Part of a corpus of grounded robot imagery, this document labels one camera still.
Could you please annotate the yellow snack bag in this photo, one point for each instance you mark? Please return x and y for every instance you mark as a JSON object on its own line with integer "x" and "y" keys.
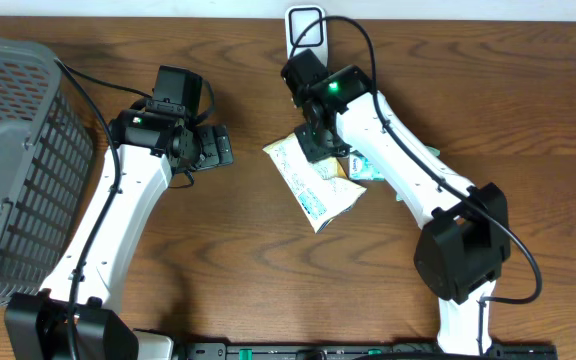
{"x": 322, "y": 189}

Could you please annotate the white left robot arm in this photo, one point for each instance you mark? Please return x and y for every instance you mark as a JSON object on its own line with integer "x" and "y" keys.
{"x": 75, "y": 315}

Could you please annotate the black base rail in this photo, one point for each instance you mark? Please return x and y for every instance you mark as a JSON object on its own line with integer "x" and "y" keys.
{"x": 221, "y": 351}

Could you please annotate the green Kleenex tissue pack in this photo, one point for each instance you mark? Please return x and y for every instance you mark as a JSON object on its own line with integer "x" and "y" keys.
{"x": 361, "y": 169}

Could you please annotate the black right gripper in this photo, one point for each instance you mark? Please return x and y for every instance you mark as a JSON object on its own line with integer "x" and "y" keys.
{"x": 311, "y": 152}

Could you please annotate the grey plastic basket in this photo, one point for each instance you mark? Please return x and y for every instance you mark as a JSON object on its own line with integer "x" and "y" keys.
{"x": 45, "y": 154}

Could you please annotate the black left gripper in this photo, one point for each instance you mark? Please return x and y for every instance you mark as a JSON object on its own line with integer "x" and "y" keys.
{"x": 214, "y": 156}

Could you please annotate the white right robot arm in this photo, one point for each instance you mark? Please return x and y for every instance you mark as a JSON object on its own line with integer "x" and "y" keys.
{"x": 463, "y": 242}

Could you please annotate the green wet wipes pack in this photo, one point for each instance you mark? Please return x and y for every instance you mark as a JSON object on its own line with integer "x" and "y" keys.
{"x": 433, "y": 151}

